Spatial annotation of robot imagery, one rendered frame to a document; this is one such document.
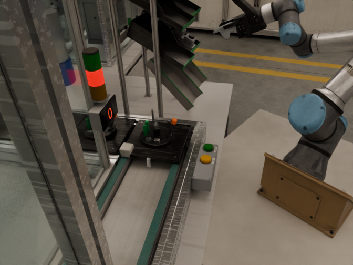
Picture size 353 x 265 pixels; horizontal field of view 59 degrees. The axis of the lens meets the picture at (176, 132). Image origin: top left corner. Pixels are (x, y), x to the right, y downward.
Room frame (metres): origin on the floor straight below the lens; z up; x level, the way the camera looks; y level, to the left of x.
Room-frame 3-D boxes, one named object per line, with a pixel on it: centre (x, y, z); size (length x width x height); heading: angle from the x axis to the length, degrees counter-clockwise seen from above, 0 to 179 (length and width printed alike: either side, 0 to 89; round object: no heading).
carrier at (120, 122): (1.09, 0.33, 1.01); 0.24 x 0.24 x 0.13; 76
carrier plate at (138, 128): (1.03, 0.08, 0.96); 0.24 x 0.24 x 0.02; 76
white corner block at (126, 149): (0.96, 0.20, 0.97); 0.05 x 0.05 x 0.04; 76
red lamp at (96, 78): (0.87, 0.24, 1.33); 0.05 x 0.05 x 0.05
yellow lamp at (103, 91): (0.87, 0.24, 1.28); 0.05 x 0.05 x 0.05
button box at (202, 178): (0.89, -0.11, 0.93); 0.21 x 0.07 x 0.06; 166
